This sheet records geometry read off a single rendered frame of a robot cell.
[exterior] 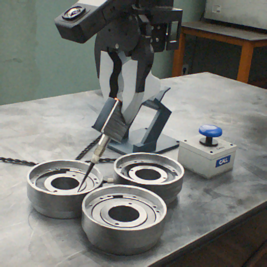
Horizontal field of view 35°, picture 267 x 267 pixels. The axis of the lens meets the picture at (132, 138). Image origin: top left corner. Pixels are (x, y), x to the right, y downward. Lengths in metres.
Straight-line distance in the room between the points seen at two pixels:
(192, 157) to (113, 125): 0.20
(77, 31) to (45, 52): 1.92
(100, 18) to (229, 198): 0.34
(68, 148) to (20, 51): 1.58
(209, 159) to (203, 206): 0.10
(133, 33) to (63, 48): 1.94
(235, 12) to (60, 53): 1.17
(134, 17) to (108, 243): 0.27
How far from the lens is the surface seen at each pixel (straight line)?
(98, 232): 0.51
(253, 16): 2.85
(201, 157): 0.72
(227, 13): 2.96
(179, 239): 0.56
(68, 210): 0.57
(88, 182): 0.61
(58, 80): 2.49
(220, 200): 0.67
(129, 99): 0.55
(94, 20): 0.50
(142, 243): 0.51
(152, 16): 0.54
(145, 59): 0.52
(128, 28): 0.54
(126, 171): 0.65
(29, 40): 2.34
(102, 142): 0.57
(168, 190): 0.61
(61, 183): 0.63
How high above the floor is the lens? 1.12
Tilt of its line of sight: 22 degrees down
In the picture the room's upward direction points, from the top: 5 degrees clockwise
